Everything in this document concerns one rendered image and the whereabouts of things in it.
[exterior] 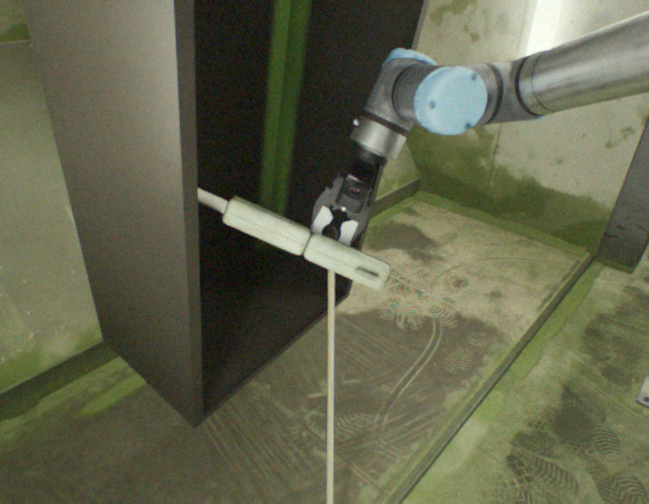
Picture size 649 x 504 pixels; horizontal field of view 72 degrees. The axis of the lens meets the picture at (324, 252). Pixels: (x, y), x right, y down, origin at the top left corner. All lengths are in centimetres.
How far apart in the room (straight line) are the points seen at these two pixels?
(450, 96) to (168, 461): 132
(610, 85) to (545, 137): 203
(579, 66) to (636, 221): 205
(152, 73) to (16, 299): 134
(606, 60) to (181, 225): 57
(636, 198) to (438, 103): 204
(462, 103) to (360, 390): 121
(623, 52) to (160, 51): 51
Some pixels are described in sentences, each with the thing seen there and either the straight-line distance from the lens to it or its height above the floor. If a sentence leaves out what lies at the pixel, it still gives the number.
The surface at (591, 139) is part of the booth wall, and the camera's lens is 260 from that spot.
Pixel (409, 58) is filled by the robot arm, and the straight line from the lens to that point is 79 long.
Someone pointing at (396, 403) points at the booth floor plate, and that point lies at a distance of 167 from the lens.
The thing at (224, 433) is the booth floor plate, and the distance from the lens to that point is 161.
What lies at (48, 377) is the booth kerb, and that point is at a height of 13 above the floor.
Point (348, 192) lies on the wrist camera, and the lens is 72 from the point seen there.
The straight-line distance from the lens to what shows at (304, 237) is 78.
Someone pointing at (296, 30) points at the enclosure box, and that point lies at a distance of 122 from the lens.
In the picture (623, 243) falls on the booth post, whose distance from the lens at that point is 272.
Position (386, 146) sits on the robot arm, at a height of 107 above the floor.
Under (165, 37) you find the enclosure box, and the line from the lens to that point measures 57.
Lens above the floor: 132
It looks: 32 degrees down
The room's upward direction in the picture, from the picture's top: straight up
